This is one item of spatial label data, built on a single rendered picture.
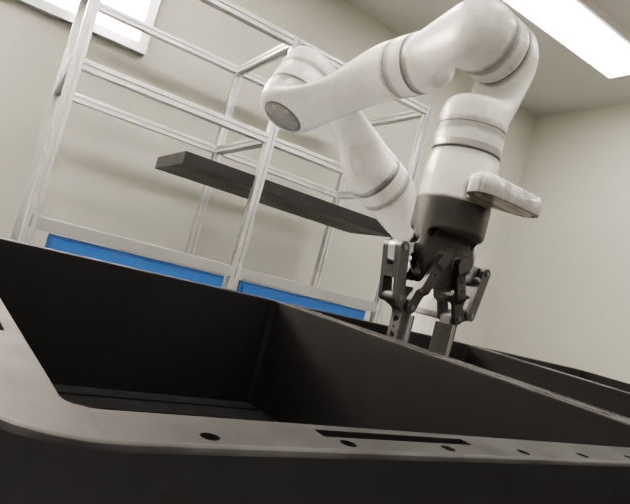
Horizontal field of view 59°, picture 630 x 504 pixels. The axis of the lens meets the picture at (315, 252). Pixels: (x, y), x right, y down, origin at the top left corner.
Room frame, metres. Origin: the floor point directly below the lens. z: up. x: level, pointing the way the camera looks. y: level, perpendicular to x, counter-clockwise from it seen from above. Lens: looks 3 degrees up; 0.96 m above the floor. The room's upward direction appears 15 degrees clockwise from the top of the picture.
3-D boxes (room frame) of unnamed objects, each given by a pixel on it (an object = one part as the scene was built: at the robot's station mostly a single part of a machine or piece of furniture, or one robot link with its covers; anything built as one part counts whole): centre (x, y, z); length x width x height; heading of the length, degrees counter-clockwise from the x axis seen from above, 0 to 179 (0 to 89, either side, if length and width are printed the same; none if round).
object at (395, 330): (0.53, -0.09, 0.94); 0.03 x 0.01 x 0.05; 124
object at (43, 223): (2.48, 0.34, 0.91); 1.70 x 0.10 x 0.05; 121
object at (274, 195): (2.78, 0.23, 1.32); 1.20 x 0.45 x 0.06; 121
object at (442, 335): (0.58, -0.15, 0.93); 0.02 x 0.01 x 0.04; 34
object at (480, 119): (0.56, -0.13, 1.20); 0.09 x 0.07 x 0.15; 131
